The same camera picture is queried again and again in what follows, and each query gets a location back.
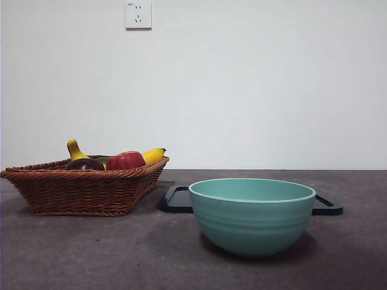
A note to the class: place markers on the teal ribbed bowl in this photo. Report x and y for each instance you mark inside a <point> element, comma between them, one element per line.
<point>254,226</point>

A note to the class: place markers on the dark purple plum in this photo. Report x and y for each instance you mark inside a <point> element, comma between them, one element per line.
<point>86,165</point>

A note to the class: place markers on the black rectangular tray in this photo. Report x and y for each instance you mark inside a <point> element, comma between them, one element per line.
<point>176,201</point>

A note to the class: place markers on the red bell pepper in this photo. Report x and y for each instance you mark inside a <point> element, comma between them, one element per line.
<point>125,160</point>

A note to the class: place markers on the green vegetable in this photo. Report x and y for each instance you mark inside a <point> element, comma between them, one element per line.
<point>103,159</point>

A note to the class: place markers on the yellow banana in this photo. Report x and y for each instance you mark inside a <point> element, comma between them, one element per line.
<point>75,151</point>

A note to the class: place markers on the brown wicker basket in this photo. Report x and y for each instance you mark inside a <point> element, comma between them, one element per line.
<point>81,193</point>

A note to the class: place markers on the white wall socket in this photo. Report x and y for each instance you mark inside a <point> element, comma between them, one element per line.
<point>138,15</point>

